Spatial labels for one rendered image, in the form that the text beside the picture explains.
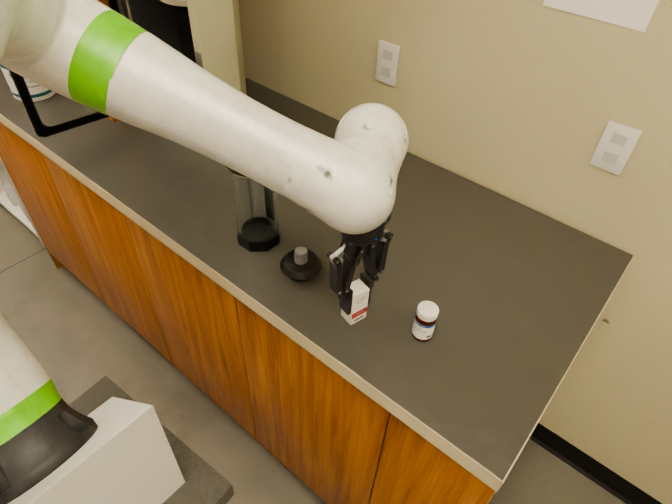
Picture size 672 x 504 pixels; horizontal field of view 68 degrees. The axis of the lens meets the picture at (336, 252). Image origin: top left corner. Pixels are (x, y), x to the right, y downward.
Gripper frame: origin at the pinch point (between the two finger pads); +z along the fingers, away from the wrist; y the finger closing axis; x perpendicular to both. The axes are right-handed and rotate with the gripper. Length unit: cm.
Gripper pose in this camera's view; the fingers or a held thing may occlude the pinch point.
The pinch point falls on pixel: (355, 294)
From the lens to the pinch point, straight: 99.5
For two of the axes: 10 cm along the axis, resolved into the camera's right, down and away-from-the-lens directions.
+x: 5.8, 5.8, -5.7
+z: -0.4, 7.2, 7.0
